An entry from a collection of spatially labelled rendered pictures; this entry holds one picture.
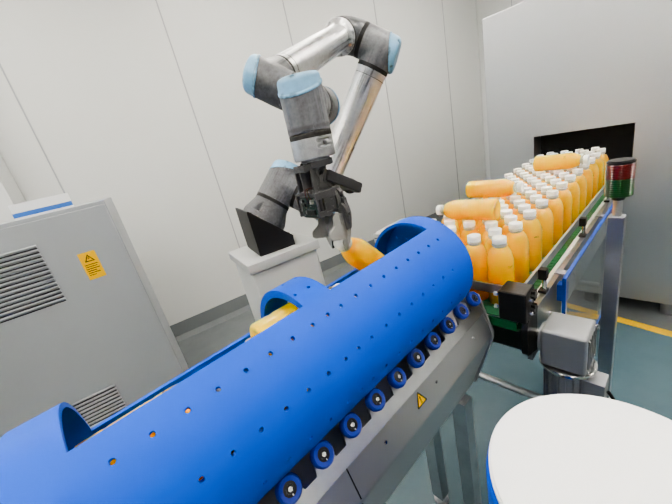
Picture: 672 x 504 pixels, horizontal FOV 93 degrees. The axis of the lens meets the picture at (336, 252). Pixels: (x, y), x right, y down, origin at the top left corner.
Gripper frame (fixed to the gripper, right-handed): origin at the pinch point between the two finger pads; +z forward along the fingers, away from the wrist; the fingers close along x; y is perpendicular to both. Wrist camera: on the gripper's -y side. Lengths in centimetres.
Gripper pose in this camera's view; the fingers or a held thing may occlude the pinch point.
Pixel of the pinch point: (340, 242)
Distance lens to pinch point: 76.4
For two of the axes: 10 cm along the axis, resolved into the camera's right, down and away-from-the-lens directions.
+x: 6.7, 1.1, -7.3
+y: -7.1, 3.7, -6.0
